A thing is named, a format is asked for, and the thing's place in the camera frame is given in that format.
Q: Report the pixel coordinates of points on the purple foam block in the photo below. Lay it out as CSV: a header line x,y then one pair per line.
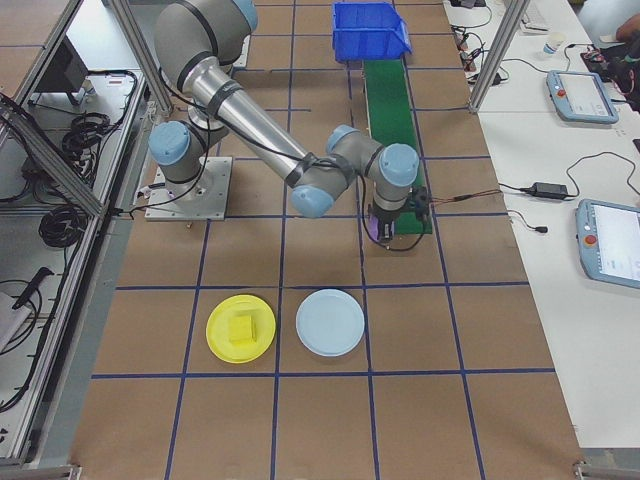
x,y
372,227

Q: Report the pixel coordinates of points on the yellow foam block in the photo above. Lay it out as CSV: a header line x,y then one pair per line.
x,y
242,330

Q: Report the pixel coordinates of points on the person forearm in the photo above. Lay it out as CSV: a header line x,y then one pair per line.
x,y
630,27

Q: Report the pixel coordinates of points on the light blue plate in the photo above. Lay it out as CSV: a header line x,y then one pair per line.
x,y
330,322

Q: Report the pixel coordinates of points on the yellow plate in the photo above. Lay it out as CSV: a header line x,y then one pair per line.
x,y
220,340

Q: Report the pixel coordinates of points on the green conveyor belt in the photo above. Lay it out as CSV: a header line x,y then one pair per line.
x,y
390,125

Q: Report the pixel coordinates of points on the black power adapter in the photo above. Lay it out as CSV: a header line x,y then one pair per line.
x,y
549,190

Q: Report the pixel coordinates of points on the blue plastic storage bin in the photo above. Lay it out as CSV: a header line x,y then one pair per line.
x,y
370,30

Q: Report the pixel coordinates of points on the white side table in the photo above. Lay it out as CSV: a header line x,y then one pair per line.
x,y
575,350

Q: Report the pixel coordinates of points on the grey blue teach pendant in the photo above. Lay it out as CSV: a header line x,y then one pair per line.
x,y
582,95
612,240

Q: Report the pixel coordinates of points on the white paper cup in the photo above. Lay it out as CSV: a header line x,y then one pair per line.
x,y
554,45

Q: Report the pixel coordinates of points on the black handheld tool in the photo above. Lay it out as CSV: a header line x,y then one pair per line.
x,y
32,287

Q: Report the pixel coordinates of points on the black box device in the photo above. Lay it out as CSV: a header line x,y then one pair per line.
x,y
60,65

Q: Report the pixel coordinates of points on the white square base plate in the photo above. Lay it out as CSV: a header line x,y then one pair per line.
x,y
215,205
243,52

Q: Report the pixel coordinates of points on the aluminium camera post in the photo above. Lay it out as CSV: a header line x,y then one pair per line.
x,y
495,55

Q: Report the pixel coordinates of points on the metal bar frame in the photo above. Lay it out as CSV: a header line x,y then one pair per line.
x,y
60,172

